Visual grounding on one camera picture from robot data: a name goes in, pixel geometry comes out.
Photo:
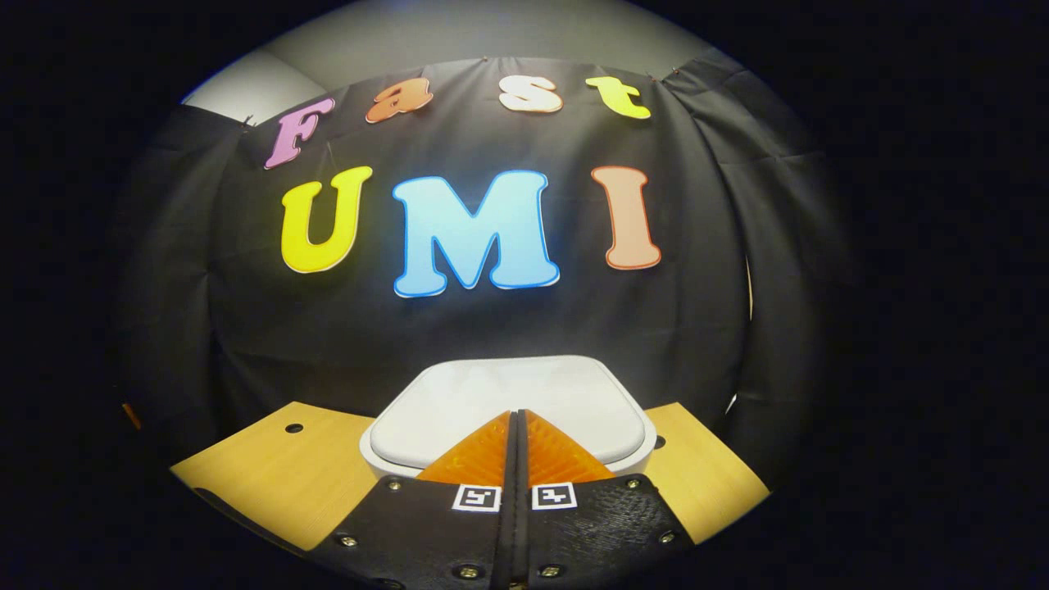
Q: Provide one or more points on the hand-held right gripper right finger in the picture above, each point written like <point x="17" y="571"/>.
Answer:
<point x="598" y="533"/>

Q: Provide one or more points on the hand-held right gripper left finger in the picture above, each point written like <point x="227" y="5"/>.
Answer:
<point x="442" y="541"/>

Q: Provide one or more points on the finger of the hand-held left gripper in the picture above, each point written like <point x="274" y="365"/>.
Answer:
<point x="131" y="416"/>

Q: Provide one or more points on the white desktop garbage bin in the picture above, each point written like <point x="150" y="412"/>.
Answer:
<point x="492" y="401"/>

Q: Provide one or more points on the wooden desktop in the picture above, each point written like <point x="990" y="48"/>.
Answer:
<point x="270" y="475"/>

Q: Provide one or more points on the black backdrop cloth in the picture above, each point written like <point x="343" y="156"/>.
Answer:
<point x="492" y="328"/>

